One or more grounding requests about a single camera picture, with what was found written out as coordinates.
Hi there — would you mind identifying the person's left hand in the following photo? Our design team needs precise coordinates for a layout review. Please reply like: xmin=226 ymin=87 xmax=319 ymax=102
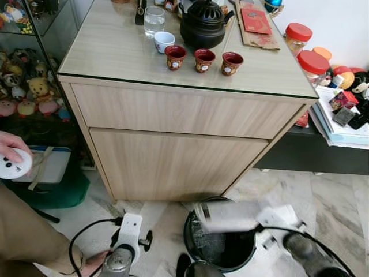
xmin=0 ymin=132 xmax=31 ymax=165

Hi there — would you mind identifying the person's right hand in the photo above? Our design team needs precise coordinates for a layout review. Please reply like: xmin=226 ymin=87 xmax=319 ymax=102
xmin=81 ymin=249 xmax=114 ymax=276

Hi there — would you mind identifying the white round controller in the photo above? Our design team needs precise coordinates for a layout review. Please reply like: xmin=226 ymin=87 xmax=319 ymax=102
xmin=0 ymin=148 xmax=33 ymax=180

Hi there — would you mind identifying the long white cardboard box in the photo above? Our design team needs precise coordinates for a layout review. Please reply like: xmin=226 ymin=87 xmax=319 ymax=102
xmin=193 ymin=199 xmax=261 ymax=233

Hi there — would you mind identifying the black round rubbish bin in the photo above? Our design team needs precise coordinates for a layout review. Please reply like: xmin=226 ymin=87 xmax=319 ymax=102
xmin=183 ymin=196 xmax=261 ymax=273

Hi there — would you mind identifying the black phone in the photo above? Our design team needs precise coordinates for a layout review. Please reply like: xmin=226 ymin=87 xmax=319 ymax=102
xmin=348 ymin=113 xmax=369 ymax=130

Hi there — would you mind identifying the stack of white papers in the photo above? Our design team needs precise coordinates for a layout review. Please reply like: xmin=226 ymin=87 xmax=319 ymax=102
xmin=308 ymin=85 xmax=369 ymax=149

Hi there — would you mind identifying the yellow bear plush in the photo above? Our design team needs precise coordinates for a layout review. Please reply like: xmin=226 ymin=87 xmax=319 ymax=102
xmin=27 ymin=77 xmax=52 ymax=102

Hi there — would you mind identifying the small red box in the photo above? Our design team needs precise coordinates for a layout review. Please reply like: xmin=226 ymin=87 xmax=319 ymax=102
xmin=330 ymin=91 xmax=359 ymax=111

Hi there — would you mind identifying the black low shelf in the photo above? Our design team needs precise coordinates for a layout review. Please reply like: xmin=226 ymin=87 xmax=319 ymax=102
xmin=254 ymin=124 xmax=369 ymax=175

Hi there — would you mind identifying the black rod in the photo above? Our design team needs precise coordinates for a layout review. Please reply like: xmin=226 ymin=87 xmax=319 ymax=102
xmin=32 ymin=208 xmax=62 ymax=224

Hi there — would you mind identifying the green bag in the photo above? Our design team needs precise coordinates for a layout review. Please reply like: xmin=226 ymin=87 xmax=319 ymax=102
xmin=6 ymin=156 xmax=91 ymax=209

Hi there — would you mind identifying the black white mouse plush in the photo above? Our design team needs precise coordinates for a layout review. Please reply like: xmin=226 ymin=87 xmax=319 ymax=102
xmin=349 ymin=69 xmax=369 ymax=96

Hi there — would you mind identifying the person's brown trousered leg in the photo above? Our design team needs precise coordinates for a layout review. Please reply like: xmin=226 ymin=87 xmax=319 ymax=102
xmin=0 ymin=184 xmax=73 ymax=277

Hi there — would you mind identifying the red packet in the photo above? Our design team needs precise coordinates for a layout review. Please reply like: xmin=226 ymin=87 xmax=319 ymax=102
xmin=295 ymin=110 xmax=310 ymax=128

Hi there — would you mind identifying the red round plush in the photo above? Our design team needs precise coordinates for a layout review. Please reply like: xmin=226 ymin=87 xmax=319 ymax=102
xmin=333 ymin=65 xmax=356 ymax=91

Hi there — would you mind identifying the glass display cabinet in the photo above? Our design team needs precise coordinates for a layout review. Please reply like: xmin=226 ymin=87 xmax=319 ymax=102
xmin=0 ymin=0 xmax=94 ymax=168

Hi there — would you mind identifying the large red lidded jar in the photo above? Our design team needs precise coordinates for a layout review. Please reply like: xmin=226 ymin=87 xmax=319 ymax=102
xmin=297 ymin=50 xmax=331 ymax=87

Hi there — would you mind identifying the orange lidded jar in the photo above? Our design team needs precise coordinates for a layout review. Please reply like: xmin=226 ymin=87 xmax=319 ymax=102
xmin=313 ymin=46 xmax=333 ymax=62

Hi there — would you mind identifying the small red lidded jar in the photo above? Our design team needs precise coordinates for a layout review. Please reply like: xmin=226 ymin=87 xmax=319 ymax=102
xmin=284 ymin=23 xmax=313 ymax=56

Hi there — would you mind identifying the light wooden drawer cabinet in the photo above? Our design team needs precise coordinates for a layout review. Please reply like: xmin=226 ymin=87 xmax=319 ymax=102
xmin=58 ymin=0 xmax=319 ymax=203

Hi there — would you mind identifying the small red tea cup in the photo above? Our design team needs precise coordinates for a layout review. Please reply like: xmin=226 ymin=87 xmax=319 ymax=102
xmin=221 ymin=51 xmax=244 ymax=77
xmin=164 ymin=45 xmax=187 ymax=72
xmin=193 ymin=48 xmax=216 ymax=74

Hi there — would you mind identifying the red booklet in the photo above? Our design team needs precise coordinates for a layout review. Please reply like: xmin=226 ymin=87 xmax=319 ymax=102
xmin=240 ymin=6 xmax=273 ymax=35

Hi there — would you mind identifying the blue round ornament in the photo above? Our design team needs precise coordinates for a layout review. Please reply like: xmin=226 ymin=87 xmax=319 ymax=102
xmin=264 ymin=0 xmax=284 ymax=13

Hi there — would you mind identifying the small white cup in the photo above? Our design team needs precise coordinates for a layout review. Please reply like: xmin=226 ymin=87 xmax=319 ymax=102
xmin=154 ymin=31 xmax=176 ymax=54

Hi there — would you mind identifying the clear drinking glass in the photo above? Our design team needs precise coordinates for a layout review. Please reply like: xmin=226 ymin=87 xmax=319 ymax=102
xmin=144 ymin=6 xmax=166 ymax=38

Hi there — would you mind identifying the black cast iron teapot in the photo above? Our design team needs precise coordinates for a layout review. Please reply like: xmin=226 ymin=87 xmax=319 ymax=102
xmin=179 ymin=0 xmax=236 ymax=50

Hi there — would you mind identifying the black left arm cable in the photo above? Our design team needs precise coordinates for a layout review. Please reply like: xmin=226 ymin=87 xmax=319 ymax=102
xmin=69 ymin=216 xmax=123 ymax=276

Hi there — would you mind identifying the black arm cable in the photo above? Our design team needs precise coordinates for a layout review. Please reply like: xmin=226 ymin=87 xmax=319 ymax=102
xmin=69 ymin=216 xmax=123 ymax=276
xmin=254 ymin=225 xmax=353 ymax=277

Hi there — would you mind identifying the white box with straps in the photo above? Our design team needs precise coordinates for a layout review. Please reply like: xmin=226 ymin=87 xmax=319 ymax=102
xmin=12 ymin=145 xmax=71 ymax=185

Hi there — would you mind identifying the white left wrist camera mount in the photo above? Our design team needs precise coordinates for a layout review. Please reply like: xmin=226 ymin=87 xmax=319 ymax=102
xmin=117 ymin=213 xmax=145 ymax=257

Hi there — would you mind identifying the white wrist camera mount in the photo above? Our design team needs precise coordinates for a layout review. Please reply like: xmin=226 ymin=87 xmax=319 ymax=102
xmin=257 ymin=196 xmax=306 ymax=237
xmin=117 ymin=213 xmax=145 ymax=257

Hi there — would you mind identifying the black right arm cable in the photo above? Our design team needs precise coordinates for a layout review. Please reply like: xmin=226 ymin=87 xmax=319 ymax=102
xmin=254 ymin=225 xmax=353 ymax=277

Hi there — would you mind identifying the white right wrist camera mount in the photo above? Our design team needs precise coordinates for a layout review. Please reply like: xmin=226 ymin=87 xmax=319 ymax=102
xmin=257 ymin=196 xmax=306 ymax=237

